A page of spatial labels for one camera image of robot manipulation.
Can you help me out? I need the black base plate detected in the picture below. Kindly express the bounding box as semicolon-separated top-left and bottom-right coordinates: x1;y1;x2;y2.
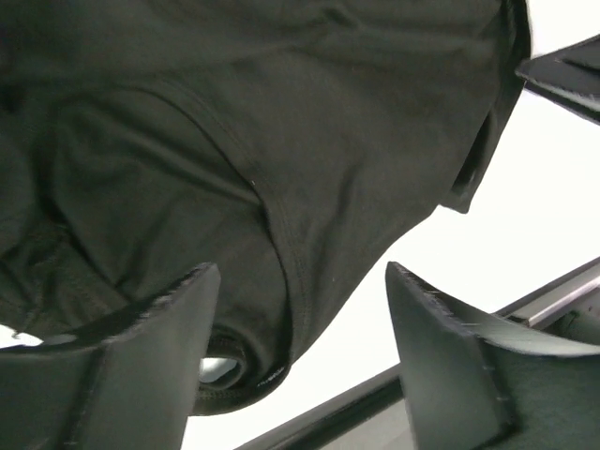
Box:
233;257;600;450

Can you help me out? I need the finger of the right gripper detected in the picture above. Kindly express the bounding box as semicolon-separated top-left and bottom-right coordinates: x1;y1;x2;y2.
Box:
516;35;600;125

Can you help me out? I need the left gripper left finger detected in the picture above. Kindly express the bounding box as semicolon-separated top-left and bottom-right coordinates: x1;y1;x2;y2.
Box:
1;263;220;450

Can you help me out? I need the black tank top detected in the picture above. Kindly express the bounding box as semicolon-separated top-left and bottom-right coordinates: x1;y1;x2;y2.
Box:
1;1;531;415

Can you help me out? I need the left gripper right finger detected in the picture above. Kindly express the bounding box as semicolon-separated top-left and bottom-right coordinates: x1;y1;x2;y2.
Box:
385;261;599;449

